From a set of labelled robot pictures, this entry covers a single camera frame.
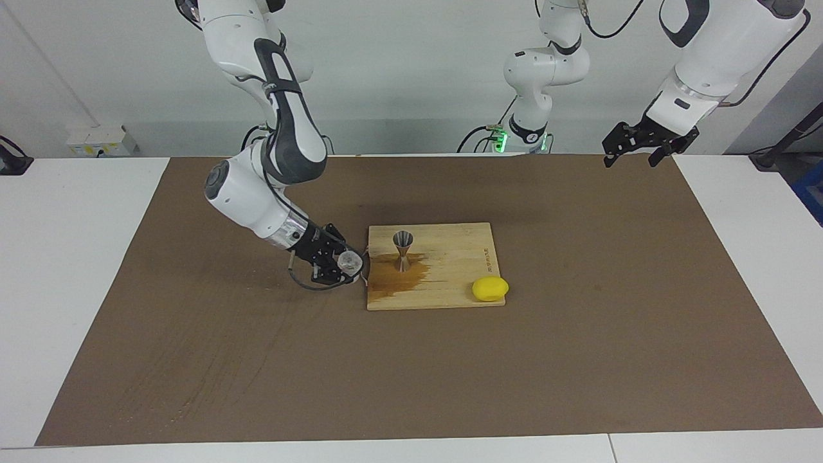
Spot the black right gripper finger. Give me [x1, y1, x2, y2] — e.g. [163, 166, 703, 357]
[602, 122, 629, 169]
[647, 138, 677, 168]

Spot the steel double jigger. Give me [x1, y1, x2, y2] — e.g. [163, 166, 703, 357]
[392, 230, 415, 273]

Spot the bamboo cutting board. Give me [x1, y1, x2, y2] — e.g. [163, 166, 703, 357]
[357, 222, 509, 312]

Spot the brown table mat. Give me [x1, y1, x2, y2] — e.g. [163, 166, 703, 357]
[35, 153, 823, 447]

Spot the black stand leg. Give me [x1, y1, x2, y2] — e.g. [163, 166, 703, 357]
[748, 102, 823, 172]

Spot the yellow lemon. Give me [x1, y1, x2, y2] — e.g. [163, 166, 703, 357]
[472, 276, 510, 303]

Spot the blue crate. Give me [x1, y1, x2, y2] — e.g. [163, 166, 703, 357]
[791, 161, 823, 227]

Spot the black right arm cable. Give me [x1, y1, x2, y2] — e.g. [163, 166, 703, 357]
[287, 252, 362, 292]

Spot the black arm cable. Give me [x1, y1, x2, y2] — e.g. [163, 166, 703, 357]
[287, 252, 362, 292]
[579, 0, 812, 109]

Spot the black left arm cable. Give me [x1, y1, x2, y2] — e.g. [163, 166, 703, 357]
[579, 0, 812, 109]

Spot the white wall socket box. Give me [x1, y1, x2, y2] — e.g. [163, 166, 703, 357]
[66, 125, 140, 158]

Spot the black clamp mount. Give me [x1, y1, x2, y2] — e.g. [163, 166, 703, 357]
[0, 134, 35, 176]

